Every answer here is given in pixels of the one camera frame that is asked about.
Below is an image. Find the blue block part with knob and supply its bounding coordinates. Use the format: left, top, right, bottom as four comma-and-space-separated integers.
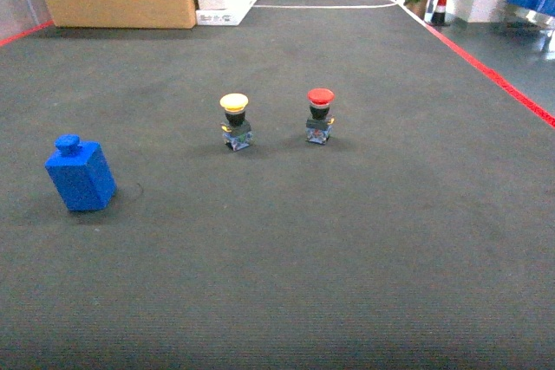
44, 133, 116, 211

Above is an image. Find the yellow mushroom push button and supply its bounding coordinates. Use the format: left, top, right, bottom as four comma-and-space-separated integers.
219, 93, 253, 152

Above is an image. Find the red mushroom push button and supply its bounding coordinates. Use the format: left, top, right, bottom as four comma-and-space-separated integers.
305, 88, 335, 145

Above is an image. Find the black conveyor belt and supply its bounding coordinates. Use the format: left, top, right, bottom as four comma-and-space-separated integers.
1, 0, 554, 369

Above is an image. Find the white flat cardboard box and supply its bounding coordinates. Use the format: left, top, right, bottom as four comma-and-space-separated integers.
196, 0, 257, 26

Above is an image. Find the red white traffic cone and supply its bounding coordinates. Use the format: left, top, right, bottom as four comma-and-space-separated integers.
428, 0, 447, 26

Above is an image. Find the red conveyor side frame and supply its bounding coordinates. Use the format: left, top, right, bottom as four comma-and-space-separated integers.
423, 23, 554, 128

